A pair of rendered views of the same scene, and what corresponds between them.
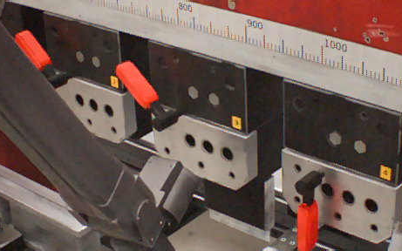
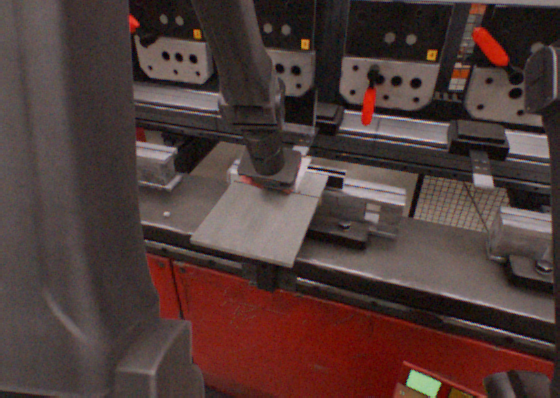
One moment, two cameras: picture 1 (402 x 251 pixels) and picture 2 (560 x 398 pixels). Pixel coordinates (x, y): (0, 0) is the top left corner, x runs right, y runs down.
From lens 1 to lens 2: 0.52 m
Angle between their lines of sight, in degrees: 21
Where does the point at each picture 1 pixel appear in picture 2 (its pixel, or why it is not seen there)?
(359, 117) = (415, 14)
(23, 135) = not seen: outside the picture
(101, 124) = (186, 71)
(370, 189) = (416, 70)
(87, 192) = (257, 75)
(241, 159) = (307, 71)
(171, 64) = not seen: hidden behind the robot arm
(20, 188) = not seen: hidden behind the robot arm
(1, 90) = not seen: outside the picture
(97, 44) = (180, 4)
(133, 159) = (174, 119)
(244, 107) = (312, 30)
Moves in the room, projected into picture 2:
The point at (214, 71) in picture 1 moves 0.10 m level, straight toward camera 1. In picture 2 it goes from (287, 6) to (314, 19)
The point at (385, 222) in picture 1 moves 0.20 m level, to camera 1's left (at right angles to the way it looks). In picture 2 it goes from (427, 93) to (316, 114)
